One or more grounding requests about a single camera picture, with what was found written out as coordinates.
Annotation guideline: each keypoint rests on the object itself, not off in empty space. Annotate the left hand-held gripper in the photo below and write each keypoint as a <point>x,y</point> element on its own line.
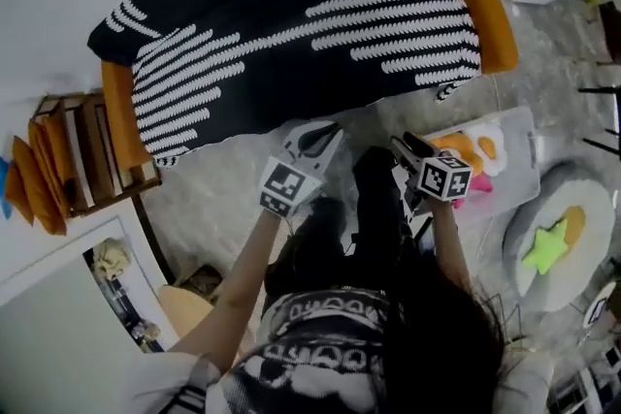
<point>288,186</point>

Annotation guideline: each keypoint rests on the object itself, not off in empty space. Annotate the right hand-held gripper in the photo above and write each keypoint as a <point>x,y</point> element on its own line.
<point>441,179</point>

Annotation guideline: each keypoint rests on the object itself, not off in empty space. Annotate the orange flower cushion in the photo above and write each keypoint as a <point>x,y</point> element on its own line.
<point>453,143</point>

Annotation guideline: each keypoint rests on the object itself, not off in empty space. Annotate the pink star cushion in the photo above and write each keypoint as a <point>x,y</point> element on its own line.
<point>480,185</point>

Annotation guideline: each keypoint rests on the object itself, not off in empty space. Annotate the white flower cushion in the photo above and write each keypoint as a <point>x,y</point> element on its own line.
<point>491,167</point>

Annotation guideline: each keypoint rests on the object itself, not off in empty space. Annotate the transparent plastic storage box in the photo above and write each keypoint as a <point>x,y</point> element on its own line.
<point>519,179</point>

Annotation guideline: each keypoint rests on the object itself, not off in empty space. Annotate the green star cushion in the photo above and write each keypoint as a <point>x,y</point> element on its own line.
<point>545,247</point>

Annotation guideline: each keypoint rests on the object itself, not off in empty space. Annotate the person's left forearm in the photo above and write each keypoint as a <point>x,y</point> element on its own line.
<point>233,291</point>

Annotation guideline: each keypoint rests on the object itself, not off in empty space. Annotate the person's right forearm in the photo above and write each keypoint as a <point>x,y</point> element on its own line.
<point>448,242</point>

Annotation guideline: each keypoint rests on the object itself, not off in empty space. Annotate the round grey floor cushion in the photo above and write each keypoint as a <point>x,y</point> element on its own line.
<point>543,189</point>

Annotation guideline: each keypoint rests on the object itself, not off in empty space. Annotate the person's legs in black trousers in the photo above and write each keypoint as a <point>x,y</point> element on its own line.
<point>373,189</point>

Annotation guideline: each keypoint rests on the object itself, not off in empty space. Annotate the black white striped sofa cover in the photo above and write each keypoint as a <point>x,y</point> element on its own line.
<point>291,63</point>

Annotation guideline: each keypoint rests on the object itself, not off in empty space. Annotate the black white striped sofa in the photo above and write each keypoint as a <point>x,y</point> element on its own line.
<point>480,5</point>

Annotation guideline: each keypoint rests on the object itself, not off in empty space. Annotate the person's torso in patterned sweater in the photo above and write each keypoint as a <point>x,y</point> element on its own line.
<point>315,354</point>

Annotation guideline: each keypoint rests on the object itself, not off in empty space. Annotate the wooden oval coffee table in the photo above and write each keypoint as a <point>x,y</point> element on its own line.
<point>186,312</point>

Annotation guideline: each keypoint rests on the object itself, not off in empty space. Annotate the wooden shelf rack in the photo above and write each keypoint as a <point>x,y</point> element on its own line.
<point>97,150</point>

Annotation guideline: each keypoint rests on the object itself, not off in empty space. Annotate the beige crumpled cloth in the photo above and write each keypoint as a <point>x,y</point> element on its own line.
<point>111,257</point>

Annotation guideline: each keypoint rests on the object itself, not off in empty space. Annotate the brown chair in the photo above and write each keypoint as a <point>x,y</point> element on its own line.
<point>612,29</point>

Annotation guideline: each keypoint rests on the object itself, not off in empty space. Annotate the small glass jar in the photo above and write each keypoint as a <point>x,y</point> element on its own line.
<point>148,337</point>

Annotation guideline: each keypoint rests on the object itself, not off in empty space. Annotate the blue plush pillow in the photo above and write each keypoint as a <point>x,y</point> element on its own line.
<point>5,189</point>

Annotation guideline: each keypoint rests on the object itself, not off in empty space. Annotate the white framed window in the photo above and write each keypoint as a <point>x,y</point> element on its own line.
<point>48,344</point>

